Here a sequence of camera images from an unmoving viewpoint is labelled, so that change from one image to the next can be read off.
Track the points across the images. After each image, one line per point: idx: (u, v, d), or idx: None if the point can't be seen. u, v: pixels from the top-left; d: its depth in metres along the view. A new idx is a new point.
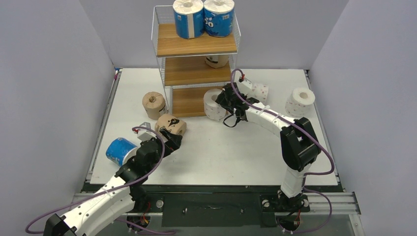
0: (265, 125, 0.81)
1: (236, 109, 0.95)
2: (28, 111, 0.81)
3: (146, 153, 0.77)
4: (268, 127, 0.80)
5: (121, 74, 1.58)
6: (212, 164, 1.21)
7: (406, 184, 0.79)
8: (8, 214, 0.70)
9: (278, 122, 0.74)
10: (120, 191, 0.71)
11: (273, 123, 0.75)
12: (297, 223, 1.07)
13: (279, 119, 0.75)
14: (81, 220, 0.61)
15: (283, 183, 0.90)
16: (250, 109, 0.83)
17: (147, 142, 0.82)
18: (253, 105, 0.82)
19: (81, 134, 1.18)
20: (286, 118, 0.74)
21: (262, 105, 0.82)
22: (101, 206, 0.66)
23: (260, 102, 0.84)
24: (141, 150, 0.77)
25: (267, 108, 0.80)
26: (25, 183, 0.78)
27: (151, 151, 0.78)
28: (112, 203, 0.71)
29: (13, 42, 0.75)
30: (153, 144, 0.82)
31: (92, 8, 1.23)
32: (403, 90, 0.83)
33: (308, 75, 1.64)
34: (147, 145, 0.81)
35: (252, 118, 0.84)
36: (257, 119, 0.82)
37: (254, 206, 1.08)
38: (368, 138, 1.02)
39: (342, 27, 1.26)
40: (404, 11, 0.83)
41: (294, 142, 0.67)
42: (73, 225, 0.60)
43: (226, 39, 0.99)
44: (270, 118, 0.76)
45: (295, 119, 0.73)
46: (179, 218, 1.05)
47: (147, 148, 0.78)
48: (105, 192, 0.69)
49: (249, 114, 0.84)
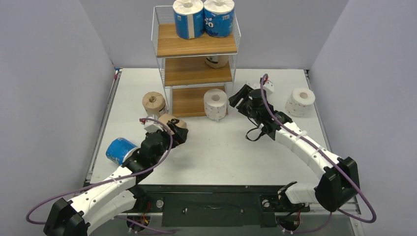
0: (300, 153, 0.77)
1: (263, 125, 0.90)
2: (29, 111, 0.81)
3: (151, 146, 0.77)
4: (303, 155, 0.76)
5: (121, 74, 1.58)
6: (212, 164, 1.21)
7: (406, 184, 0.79)
8: (7, 214, 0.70)
9: (319, 159, 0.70)
10: (127, 181, 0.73)
11: (312, 157, 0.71)
12: (297, 223, 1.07)
13: (319, 153, 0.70)
14: (88, 205, 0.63)
15: (291, 191, 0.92)
16: (282, 132, 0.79)
17: (152, 134, 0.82)
18: (288, 129, 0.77)
19: (81, 134, 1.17)
20: (327, 154, 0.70)
21: (298, 130, 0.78)
22: (108, 193, 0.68)
23: (293, 122, 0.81)
24: (146, 143, 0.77)
25: (304, 134, 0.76)
26: (24, 183, 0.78)
27: (156, 143, 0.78)
28: (118, 191, 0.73)
29: (14, 42, 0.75)
30: (158, 136, 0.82)
31: (92, 8, 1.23)
32: (402, 90, 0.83)
33: (308, 75, 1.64)
34: (153, 137, 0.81)
35: (283, 140, 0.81)
36: (291, 143, 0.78)
37: (254, 206, 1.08)
38: (367, 138, 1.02)
39: (342, 27, 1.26)
40: (403, 12, 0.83)
41: (336, 186, 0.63)
42: (79, 210, 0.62)
43: (226, 39, 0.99)
44: (310, 151, 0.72)
45: (340, 158, 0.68)
46: (178, 218, 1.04)
47: (153, 140, 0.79)
48: (113, 180, 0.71)
49: (281, 135, 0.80)
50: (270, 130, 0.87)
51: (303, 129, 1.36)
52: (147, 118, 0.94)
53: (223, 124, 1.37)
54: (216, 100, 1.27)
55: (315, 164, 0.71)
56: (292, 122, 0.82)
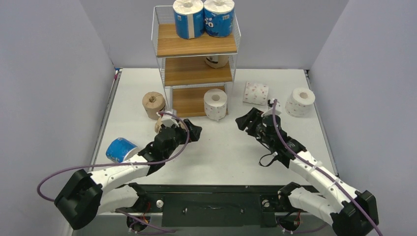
0: (316, 184, 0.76)
1: (278, 153, 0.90)
2: (29, 111, 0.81)
3: (164, 140, 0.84)
4: (318, 187, 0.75)
5: (121, 74, 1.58)
6: (212, 164, 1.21)
7: (407, 184, 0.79)
8: (7, 214, 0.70)
9: (336, 191, 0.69)
10: (142, 167, 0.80)
11: (329, 190, 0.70)
12: (297, 223, 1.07)
13: (336, 186, 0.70)
14: (107, 180, 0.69)
15: (294, 199, 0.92)
16: (297, 162, 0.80)
17: (166, 129, 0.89)
18: (303, 160, 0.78)
19: (81, 134, 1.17)
20: (344, 187, 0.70)
21: (312, 160, 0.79)
22: (124, 175, 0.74)
23: (308, 152, 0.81)
24: (160, 137, 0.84)
25: (319, 165, 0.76)
26: (25, 183, 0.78)
27: (169, 138, 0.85)
28: (131, 176, 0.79)
29: (13, 42, 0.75)
30: (171, 131, 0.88)
31: (92, 8, 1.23)
32: (402, 90, 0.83)
33: (308, 75, 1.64)
34: (166, 132, 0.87)
35: (299, 170, 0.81)
36: (307, 174, 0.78)
37: (254, 206, 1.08)
38: (368, 138, 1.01)
39: (342, 27, 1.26)
40: (403, 12, 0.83)
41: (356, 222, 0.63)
42: (99, 183, 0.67)
43: (226, 39, 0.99)
44: (327, 184, 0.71)
45: (357, 192, 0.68)
46: (179, 218, 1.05)
47: (166, 135, 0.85)
48: (131, 164, 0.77)
49: (296, 165, 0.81)
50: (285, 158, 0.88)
51: (303, 129, 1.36)
52: (165, 111, 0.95)
53: (223, 124, 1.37)
54: (216, 100, 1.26)
55: (331, 197, 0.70)
56: (307, 150, 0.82)
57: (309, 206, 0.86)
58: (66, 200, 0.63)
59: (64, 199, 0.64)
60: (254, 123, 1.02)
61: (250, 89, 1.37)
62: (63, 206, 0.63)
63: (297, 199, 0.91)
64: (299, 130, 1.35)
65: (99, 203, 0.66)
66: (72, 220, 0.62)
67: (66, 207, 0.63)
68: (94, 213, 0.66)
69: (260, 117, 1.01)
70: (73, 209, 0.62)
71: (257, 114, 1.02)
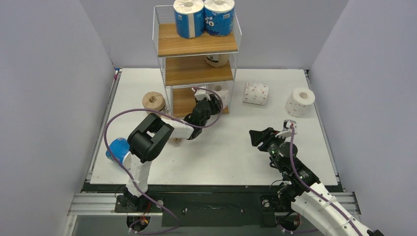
0: (327, 216, 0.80)
1: (292, 183, 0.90)
2: (29, 111, 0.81)
3: (202, 110, 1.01)
4: (332, 220, 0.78)
5: (121, 74, 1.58)
6: (212, 164, 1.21)
7: (406, 184, 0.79)
8: (7, 214, 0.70)
9: (350, 229, 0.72)
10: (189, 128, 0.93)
11: (342, 226, 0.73)
12: (297, 223, 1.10)
13: (349, 224, 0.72)
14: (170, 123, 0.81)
15: (296, 205, 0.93)
16: (312, 194, 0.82)
17: (201, 103, 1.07)
18: (317, 194, 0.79)
19: (81, 134, 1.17)
20: (358, 225, 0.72)
21: (326, 193, 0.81)
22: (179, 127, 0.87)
23: (321, 184, 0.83)
24: (199, 108, 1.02)
25: (333, 200, 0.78)
26: (24, 183, 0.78)
27: (205, 109, 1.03)
28: (179, 133, 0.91)
29: (14, 43, 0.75)
30: (206, 104, 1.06)
31: (92, 9, 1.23)
32: (402, 91, 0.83)
33: (308, 75, 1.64)
34: (202, 104, 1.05)
35: (312, 201, 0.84)
36: (319, 206, 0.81)
37: (254, 206, 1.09)
38: (367, 139, 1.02)
39: (342, 27, 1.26)
40: (403, 13, 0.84)
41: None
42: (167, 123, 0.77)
43: (226, 38, 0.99)
44: (341, 221, 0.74)
45: (370, 231, 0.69)
46: (179, 218, 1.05)
47: (202, 107, 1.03)
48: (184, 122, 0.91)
49: (310, 197, 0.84)
50: (298, 188, 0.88)
51: (303, 129, 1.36)
52: (199, 87, 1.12)
53: (223, 124, 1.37)
54: (218, 89, 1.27)
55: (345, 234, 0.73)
56: (320, 182, 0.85)
57: (312, 220, 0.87)
58: (140, 134, 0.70)
59: (137, 135, 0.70)
60: (267, 142, 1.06)
61: (250, 89, 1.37)
62: (136, 140, 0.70)
63: (302, 208, 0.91)
64: (299, 130, 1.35)
65: (163, 145, 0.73)
66: (146, 150, 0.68)
67: (139, 140, 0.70)
68: (161, 151, 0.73)
69: (274, 137, 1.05)
70: (146, 142, 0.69)
71: (271, 134, 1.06)
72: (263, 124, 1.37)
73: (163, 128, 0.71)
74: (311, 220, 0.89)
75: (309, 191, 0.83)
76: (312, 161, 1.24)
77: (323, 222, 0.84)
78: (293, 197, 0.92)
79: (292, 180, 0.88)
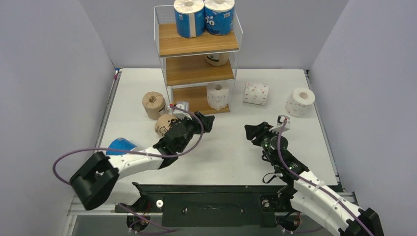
0: (318, 201, 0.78)
1: (283, 175, 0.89)
2: (29, 110, 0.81)
3: (174, 137, 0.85)
4: (323, 206, 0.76)
5: (121, 74, 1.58)
6: (212, 164, 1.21)
7: (406, 184, 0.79)
8: (7, 214, 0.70)
9: (340, 210, 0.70)
10: (157, 159, 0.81)
11: (333, 208, 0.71)
12: (297, 223, 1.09)
13: (340, 205, 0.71)
14: (123, 166, 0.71)
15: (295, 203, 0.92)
16: (301, 182, 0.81)
17: (177, 125, 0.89)
18: (306, 180, 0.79)
19: (81, 134, 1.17)
20: (348, 205, 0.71)
21: (315, 179, 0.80)
22: (139, 163, 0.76)
23: (311, 172, 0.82)
24: (170, 134, 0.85)
25: (322, 184, 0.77)
26: (24, 183, 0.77)
27: (178, 135, 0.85)
28: (142, 167, 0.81)
29: (13, 42, 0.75)
30: (182, 128, 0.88)
31: (92, 8, 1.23)
32: (402, 90, 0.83)
33: (308, 75, 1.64)
34: (176, 129, 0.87)
35: (303, 190, 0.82)
36: (310, 193, 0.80)
37: (254, 206, 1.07)
38: (367, 139, 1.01)
39: (342, 27, 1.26)
40: (403, 12, 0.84)
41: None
42: (115, 166, 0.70)
43: (227, 37, 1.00)
44: (330, 202, 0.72)
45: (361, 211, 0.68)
46: (178, 218, 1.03)
47: (175, 132, 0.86)
48: (146, 155, 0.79)
49: (300, 186, 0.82)
50: (289, 178, 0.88)
51: (303, 129, 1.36)
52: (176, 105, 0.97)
53: (223, 124, 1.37)
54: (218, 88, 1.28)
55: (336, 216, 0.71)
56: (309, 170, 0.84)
57: (312, 214, 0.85)
58: (82, 179, 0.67)
59: (80, 179, 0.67)
60: (260, 136, 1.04)
61: (250, 89, 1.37)
62: (77, 185, 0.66)
63: (300, 204, 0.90)
64: (299, 130, 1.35)
65: (108, 192, 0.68)
66: (84, 199, 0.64)
67: (80, 185, 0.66)
68: (107, 196, 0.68)
69: (267, 131, 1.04)
70: (86, 189, 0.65)
71: (265, 128, 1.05)
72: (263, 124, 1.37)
73: (107, 171, 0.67)
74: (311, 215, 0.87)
75: (298, 179, 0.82)
76: (312, 161, 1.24)
77: (319, 212, 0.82)
78: (292, 191, 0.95)
79: (283, 172, 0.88)
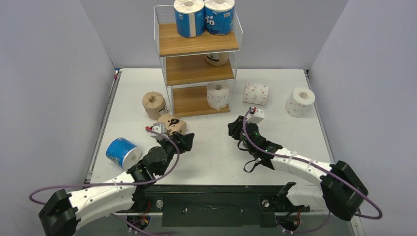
0: (297, 171, 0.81)
1: (261, 159, 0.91)
2: (29, 110, 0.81)
3: (151, 162, 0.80)
4: (302, 173, 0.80)
5: (121, 74, 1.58)
6: (212, 164, 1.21)
7: (406, 184, 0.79)
8: (7, 213, 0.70)
9: (313, 170, 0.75)
10: (127, 188, 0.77)
11: (308, 171, 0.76)
12: (297, 223, 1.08)
13: (312, 167, 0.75)
14: (84, 203, 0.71)
15: (289, 194, 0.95)
16: (277, 159, 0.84)
17: (157, 149, 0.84)
18: (280, 155, 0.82)
19: (81, 133, 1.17)
20: (320, 164, 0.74)
21: (288, 152, 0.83)
22: (105, 195, 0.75)
23: (283, 147, 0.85)
24: (148, 158, 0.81)
25: (295, 154, 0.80)
26: (24, 183, 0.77)
27: (156, 160, 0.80)
28: (114, 196, 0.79)
29: (13, 41, 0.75)
30: (163, 152, 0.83)
31: (92, 8, 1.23)
32: (402, 90, 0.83)
33: (308, 75, 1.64)
34: (156, 152, 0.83)
35: (281, 165, 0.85)
36: (286, 166, 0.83)
37: (254, 206, 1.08)
38: (367, 138, 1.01)
39: (342, 27, 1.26)
40: (402, 12, 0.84)
41: (337, 191, 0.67)
42: (75, 205, 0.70)
43: (227, 37, 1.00)
44: (304, 167, 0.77)
45: (332, 165, 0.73)
46: (179, 218, 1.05)
47: (154, 156, 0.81)
48: (114, 184, 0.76)
49: (277, 162, 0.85)
50: (268, 161, 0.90)
51: (303, 129, 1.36)
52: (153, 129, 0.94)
53: (223, 124, 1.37)
54: (219, 89, 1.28)
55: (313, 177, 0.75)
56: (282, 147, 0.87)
57: (304, 196, 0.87)
58: (46, 217, 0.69)
59: (46, 216, 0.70)
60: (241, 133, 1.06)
61: (250, 89, 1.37)
62: (44, 221, 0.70)
63: (294, 193, 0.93)
64: (299, 130, 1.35)
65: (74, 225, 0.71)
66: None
67: (45, 222, 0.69)
68: (73, 229, 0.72)
69: None
70: (49, 227, 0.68)
71: None
72: (264, 124, 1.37)
73: (66, 213, 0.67)
74: (306, 200, 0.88)
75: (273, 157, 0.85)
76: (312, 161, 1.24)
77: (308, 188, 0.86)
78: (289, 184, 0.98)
79: (261, 156, 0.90)
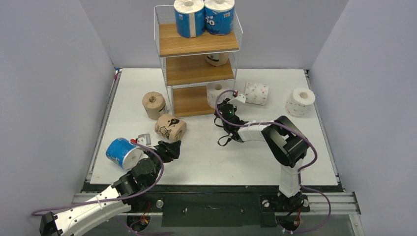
0: (257, 136, 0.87)
1: (233, 133, 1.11)
2: (28, 110, 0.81)
3: (140, 174, 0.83)
4: (256, 134, 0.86)
5: (121, 74, 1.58)
6: (212, 164, 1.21)
7: (406, 184, 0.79)
8: (8, 213, 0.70)
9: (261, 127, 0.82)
10: (111, 203, 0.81)
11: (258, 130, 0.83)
12: (297, 223, 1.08)
13: (262, 124, 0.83)
14: (68, 224, 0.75)
15: (282, 184, 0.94)
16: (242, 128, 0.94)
17: (145, 161, 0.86)
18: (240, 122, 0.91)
19: (82, 134, 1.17)
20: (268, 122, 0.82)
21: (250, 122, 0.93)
22: (90, 214, 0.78)
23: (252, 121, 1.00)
24: (136, 170, 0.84)
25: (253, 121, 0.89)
26: (25, 182, 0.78)
27: (143, 172, 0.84)
28: (102, 211, 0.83)
29: (13, 41, 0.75)
30: (150, 164, 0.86)
31: (92, 8, 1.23)
32: (402, 90, 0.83)
33: (308, 75, 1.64)
34: (144, 164, 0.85)
35: (247, 135, 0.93)
36: (249, 133, 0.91)
37: (254, 206, 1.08)
38: (367, 139, 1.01)
39: (342, 27, 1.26)
40: (403, 12, 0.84)
41: (276, 136, 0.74)
42: (61, 227, 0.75)
43: (227, 37, 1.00)
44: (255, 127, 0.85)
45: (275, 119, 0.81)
46: (179, 218, 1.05)
47: (141, 168, 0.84)
48: (98, 201, 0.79)
49: (243, 133, 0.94)
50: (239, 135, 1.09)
51: (303, 129, 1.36)
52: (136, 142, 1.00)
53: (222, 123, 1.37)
54: (218, 88, 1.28)
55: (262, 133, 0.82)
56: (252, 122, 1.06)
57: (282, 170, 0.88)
58: None
59: None
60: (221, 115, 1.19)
61: (250, 89, 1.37)
62: None
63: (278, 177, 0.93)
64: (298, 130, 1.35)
65: None
66: None
67: None
68: None
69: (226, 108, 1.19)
70: None
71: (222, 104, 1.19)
72: None
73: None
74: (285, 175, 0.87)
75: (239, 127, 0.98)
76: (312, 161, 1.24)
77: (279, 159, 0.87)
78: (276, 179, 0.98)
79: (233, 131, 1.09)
